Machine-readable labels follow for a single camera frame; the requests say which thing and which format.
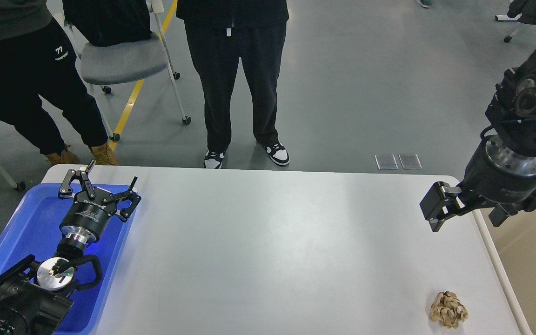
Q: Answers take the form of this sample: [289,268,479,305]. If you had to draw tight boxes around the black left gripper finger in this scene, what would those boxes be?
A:
[103,176,142,222]
[58,160,97,201]

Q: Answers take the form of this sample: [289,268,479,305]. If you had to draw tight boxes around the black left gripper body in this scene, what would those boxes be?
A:
[60,188,130,245]

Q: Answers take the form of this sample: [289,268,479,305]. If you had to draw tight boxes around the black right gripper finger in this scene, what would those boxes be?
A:
[420,181,464,232]

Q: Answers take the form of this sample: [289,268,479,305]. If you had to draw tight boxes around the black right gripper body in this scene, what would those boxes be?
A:
[457,135,536,227]

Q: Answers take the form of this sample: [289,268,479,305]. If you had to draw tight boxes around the brown paper ball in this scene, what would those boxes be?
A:
[429,291,469,329]

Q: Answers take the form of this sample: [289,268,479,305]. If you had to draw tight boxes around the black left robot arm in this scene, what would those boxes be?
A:
[0,161,142,335]

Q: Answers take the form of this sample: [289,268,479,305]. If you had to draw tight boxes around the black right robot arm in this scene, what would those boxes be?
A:
[420,49,536,232]

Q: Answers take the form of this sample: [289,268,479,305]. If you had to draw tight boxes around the blue plastic tray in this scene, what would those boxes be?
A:
[0,183,132,335]

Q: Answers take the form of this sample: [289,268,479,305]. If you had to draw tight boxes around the clear floor plate right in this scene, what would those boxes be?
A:
[398,154,423,170]

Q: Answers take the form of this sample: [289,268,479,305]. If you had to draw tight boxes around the clear floor plate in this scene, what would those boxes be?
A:
[398,154,423,170]
[374,154,399,170]

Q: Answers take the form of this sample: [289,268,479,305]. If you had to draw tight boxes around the clear floor plate left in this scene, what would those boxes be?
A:
[374,154,399,170]

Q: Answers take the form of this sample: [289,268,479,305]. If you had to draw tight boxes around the grey office chair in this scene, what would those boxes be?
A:
[63,0,192,142]

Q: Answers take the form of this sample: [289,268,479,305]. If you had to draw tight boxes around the person with tan boots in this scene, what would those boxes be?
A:
[0,0,119,166]

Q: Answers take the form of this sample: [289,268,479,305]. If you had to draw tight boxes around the black jacket on chair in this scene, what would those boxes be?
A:
[62,0,151,47]

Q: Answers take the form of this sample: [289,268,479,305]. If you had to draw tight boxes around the person in black trousers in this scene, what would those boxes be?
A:
[176,0,290,169]

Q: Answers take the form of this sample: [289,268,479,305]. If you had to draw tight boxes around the person in blue jeans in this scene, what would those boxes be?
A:
[417,0,433,9]

